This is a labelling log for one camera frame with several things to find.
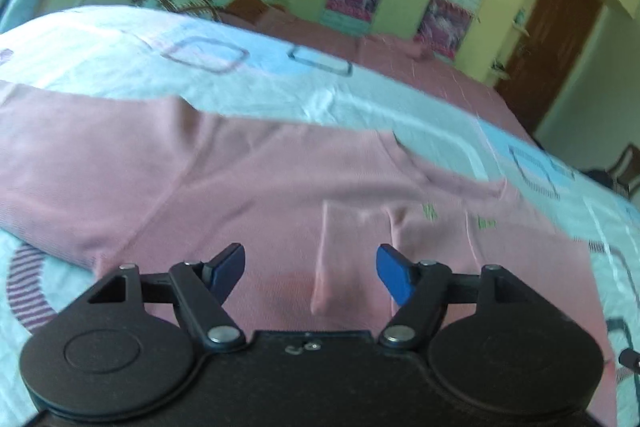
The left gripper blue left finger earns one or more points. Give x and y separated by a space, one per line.
201 290

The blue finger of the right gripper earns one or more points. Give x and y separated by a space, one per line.
630 359

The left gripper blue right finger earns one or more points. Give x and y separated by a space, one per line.
419 291

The pink long-sleeve sweatshirt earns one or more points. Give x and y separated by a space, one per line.
504 355

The dark wooden chair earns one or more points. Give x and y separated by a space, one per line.
623 177

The pink striped bed cover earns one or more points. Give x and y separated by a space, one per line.
398 59

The light blue patterned bed sheet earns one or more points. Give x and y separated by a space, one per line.
280 71

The lower right pink poster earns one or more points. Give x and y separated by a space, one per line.
443 26

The orange brown striped pillow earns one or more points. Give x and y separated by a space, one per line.
252 10

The brown wooden door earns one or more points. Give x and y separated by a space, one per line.
556 33

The corner wall shelves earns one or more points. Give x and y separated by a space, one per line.
513 37

